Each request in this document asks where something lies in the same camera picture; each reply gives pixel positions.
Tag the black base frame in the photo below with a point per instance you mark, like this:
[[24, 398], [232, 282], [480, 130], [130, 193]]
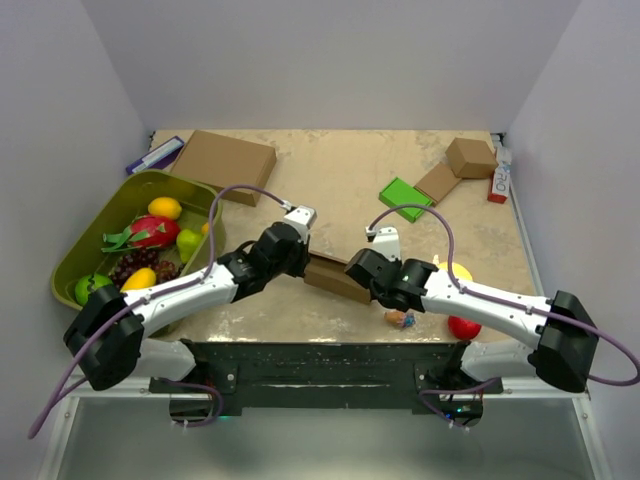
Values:
[[419, 377]]

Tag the large flat cardboard box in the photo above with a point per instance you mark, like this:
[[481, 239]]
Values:
[[221, 161]]

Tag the small cardboard cube box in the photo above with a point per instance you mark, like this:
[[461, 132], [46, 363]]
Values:
[[471, 159]]

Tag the green pear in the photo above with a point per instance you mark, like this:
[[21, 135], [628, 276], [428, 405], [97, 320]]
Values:
[[187, 242]]

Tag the green round fruit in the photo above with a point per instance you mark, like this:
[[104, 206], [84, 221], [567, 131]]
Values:
[[88, 284]]

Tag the yellow lemon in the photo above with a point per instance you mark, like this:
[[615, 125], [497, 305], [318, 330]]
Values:
[[165, 206]]

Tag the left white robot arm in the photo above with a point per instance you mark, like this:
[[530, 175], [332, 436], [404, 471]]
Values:
[[107, 335]]

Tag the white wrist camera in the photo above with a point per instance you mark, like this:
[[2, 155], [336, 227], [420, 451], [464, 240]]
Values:
[[384, 240], [302, 219]]

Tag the red apple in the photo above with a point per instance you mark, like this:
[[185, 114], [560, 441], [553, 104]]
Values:
[[463, 329]]

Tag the brown cardboard box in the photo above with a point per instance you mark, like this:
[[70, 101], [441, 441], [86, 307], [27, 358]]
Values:
[[328, 274]]

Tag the yellow mango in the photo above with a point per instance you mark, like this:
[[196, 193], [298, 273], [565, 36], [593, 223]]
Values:
[[140, 279]]

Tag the red dragon fruit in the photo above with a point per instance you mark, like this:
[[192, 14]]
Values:
[[145, 232]]

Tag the small colourful toy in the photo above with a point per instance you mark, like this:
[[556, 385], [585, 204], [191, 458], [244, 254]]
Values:
[[399, 319]]

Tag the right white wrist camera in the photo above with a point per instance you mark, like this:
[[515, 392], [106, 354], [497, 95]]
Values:
[[384, 240]]

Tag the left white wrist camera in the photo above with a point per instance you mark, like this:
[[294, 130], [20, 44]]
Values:
[[302, 219]]

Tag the flat small cardboard box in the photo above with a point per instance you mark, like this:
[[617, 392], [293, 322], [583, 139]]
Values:
[[437, 183]]

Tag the dark purple grapes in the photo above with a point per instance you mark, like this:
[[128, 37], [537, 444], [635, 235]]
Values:
[[165, 263]]

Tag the red white box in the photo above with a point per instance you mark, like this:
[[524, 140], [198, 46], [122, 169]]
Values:
[[499, 187]]

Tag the olive green plastic bin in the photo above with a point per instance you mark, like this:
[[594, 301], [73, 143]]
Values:
[[130, 201]]

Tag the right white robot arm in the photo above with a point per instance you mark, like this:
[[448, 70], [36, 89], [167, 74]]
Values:
[[554, 337]]

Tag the green flat box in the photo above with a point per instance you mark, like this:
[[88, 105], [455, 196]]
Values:
[[398, 192]]

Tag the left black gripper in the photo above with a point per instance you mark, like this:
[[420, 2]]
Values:
[[299, 269]]

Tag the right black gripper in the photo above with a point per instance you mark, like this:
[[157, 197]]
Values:
[[398, 263]]

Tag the purple white box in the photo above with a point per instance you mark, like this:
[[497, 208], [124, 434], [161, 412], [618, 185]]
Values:
[[159, 158]]

